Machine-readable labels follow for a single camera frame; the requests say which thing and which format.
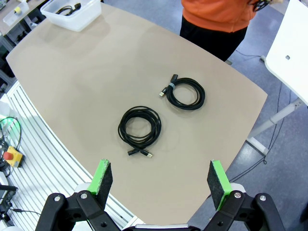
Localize white slatted robot platform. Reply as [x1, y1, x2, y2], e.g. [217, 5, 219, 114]
[0, 80, 145, 231]

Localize black braided usb cable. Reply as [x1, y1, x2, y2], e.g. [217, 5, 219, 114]
[158, 74, 206, 111]

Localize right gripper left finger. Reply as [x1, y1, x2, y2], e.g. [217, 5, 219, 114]
[35, 158, 126, 231]

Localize brown side workbench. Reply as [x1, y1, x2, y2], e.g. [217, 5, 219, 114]
[0, 0, 48, 49]

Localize black flat bar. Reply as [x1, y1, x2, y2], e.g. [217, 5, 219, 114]
[0, 183, 19, 193]

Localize small clear plastic box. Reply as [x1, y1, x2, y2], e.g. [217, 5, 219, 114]
[2, 0, 30, 26]

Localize white desk with metal legs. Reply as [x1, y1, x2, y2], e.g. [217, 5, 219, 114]
[246, 0, 308, 155]

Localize person in orange hoodie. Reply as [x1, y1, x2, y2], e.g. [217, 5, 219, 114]
[180, 0, 258, 62]

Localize black extension cable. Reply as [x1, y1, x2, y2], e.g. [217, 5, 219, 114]
[117, 106, 163, 159]

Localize thin black floor cable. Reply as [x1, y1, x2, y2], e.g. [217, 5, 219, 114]
[228, 81, 293, 183]

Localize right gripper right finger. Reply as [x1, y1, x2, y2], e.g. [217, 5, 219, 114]
[203, 159, 287, 231]

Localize clear plastic storage container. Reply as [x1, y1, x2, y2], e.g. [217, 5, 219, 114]
[40, 0, 102, 32]

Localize yellow emergency stop button box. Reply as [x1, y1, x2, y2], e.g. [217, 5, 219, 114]
[3, 145, 25, 168]

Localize thin black cable with plug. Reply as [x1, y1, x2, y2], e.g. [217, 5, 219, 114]
[9, 207, 42, 216]

